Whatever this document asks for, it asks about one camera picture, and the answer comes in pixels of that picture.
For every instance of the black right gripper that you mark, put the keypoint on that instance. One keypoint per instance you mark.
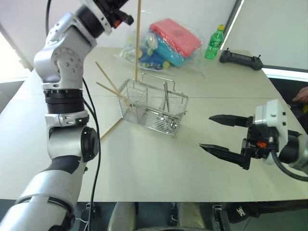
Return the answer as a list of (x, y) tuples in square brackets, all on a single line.
[(252, 146)]

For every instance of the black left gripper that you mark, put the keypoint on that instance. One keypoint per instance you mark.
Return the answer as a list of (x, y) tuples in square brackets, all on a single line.
[(118, 10)]

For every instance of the wooden chopstick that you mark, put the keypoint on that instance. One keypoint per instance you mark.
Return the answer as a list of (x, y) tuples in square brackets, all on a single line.
[(106, 75), (108, 88), (137, 43), (110, 130)]

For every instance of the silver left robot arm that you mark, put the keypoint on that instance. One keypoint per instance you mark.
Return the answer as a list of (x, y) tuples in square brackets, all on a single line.
[(62, 60)]

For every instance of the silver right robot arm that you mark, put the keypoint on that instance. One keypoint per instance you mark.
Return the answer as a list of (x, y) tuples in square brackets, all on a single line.
[(298, 151)]

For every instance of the metal spoon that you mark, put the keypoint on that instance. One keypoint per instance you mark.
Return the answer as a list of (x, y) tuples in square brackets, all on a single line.
[(166, 98)]

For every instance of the person bare hand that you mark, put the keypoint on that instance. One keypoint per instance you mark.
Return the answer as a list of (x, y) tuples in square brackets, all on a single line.
[(302, 95)]

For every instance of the pink sponge pack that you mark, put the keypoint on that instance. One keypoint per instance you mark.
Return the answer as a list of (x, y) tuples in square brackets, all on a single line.
[(178, 36)]

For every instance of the turquoise sponge pack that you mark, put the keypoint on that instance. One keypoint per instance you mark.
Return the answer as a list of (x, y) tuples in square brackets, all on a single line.
[(168, 54)]

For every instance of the clear plastic bag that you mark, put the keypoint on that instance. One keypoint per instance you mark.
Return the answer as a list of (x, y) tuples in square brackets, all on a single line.
[(192, 62)]

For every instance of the black remote controller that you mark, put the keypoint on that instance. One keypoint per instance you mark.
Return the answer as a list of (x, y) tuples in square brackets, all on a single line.
[(240, 59)]

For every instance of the black table clamp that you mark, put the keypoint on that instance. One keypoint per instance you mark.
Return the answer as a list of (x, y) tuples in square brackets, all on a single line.
[(217, 214), (88, 210)]

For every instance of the black bag with white logo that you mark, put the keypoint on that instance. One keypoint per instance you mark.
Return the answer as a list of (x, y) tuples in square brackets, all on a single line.
[(252, 210)]

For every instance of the grey rounded shape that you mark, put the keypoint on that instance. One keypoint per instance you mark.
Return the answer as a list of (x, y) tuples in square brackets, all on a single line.
[(192, 216), (121, 216)]

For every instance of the green plastic bottle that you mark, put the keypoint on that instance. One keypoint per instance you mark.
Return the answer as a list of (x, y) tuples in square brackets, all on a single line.
[(213, 44)]

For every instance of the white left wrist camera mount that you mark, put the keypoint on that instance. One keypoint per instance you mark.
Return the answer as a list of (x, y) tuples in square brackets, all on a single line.
[(107, 26)]

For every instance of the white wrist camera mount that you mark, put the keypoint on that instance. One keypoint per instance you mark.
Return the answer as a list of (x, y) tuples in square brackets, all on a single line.
[(107, 26), (272, 113)]

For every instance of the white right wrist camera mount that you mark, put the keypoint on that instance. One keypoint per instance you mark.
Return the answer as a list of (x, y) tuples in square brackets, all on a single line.
[(272, 113)]

